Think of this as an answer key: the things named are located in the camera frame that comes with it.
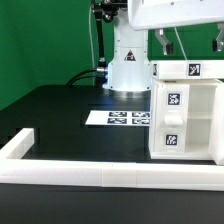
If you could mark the white base tag plate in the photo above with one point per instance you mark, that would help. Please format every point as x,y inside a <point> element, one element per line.
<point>118,118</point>

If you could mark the white cabinet door with tag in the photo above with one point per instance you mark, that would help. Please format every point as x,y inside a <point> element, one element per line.
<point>216,142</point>

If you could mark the white U-shaped obstacle wall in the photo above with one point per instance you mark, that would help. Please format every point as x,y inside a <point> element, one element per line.
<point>15,168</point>

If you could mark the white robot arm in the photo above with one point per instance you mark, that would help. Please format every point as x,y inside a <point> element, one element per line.
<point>131,70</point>

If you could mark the white cabinet body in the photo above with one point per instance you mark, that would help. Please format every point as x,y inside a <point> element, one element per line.
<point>187,119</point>

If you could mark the white cabinet top box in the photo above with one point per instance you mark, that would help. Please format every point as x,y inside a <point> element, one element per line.
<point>187,69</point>

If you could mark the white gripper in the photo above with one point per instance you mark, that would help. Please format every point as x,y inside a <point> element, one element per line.
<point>156,14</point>

